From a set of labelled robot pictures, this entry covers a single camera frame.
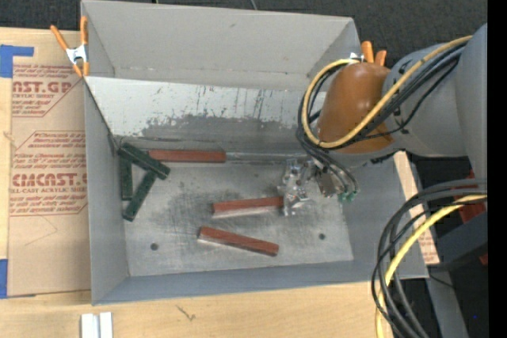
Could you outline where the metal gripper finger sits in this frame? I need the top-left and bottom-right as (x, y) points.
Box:
(281, 158), (308, 192)
(281, 188), (314, 218)

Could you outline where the red-brown block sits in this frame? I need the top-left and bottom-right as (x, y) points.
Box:
(196, 225), (280, 258)
(147, 148), (227, 165)
(211, 196), (285, 219)

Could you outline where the grey metal bin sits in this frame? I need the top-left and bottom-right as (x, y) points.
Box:
(80, 0), (429, 306)

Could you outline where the dark green flat block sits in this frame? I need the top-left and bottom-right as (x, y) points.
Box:
(120, 159), (135, 201)
(121, 170), (158, 222)
(117, 142), (172, 181)

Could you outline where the brown cardboard board red print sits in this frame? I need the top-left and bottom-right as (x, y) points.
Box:
(0, 26), (441, 300)

